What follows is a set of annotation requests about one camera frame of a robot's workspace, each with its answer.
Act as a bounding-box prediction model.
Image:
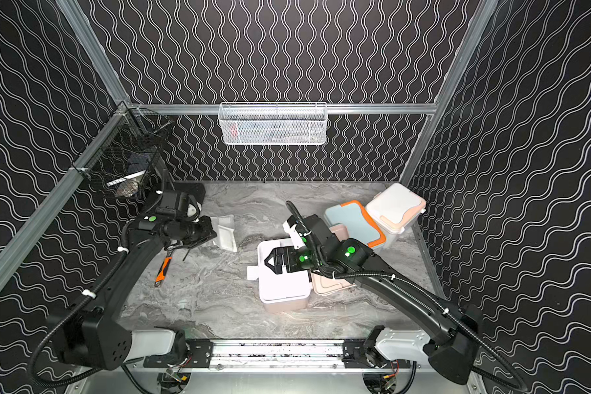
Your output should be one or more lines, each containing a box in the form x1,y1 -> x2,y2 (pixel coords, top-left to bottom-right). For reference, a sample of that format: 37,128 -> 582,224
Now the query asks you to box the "white wire wall basket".
218,102 -> 328,145

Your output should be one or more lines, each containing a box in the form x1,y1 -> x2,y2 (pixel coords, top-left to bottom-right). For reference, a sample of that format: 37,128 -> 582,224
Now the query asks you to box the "white gauze packet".
212,214 -> 238,253

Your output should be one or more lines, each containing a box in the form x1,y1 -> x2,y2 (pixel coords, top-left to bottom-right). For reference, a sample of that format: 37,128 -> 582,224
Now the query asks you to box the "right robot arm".
264,201 -> 528,393

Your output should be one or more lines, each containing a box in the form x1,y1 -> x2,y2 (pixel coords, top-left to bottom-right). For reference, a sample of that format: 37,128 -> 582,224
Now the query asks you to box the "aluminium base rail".
78,337 -> 479,374

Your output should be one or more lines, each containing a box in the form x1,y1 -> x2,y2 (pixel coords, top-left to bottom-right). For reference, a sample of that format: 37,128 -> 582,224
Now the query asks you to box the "blue orange first aid box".
323,200 -> 387,250

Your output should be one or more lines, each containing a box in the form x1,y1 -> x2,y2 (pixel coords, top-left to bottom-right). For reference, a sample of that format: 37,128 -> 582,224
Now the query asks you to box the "black yellow screwdriver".
182,247 -> 194,262

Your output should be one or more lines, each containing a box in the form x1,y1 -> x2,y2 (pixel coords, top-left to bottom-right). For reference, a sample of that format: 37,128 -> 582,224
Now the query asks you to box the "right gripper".
263,245 -> 327,276

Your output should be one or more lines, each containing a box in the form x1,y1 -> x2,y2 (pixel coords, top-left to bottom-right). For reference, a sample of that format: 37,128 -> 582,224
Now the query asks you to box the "black wire wall basket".
76,108 -> 173,200

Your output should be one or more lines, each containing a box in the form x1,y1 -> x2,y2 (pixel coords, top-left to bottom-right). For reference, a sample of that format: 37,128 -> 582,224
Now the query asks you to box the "black plastic tool case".
140,182 -> 206,223

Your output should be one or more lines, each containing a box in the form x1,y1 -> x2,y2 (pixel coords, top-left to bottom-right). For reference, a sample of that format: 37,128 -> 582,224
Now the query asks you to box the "white pink first aid box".
365,183 -> 426,236

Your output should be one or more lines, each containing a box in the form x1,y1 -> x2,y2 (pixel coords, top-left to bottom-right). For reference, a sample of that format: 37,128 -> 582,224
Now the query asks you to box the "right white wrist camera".
282,221 -> 305,248

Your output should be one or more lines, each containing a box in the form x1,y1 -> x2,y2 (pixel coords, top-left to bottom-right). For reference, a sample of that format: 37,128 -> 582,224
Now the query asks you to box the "orange handled adjustable wrench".
154,251 -> 173,288

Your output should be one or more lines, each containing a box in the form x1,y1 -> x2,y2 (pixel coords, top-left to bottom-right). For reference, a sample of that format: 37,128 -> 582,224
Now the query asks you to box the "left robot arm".
26,182 -> 216,388

